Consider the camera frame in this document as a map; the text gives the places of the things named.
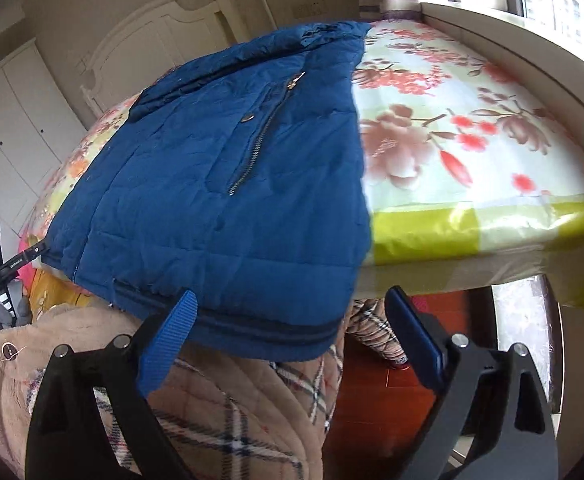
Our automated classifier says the floral bed quilt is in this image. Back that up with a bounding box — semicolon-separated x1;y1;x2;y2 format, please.
18;18;584;311

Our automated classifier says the white wardrobe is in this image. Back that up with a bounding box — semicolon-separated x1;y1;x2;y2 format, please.
0;40;86;258

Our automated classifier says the wall power socket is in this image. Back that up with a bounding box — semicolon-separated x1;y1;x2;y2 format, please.
291;0;328;20

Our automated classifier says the beige window sill ledge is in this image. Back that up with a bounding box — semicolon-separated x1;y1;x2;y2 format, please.
421;2;584;150

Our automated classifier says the grey gloved left hand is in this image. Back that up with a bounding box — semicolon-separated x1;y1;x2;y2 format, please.
0;280;32;330

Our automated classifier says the blue quilted puffer jacket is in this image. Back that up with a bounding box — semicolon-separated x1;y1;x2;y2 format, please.
43;21;371;362

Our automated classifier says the beige plaid fleece clothing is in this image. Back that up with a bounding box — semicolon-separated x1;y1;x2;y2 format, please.
0;299;407;479

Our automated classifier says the white wooden headboard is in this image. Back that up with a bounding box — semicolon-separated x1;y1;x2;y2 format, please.
80;0;252;117

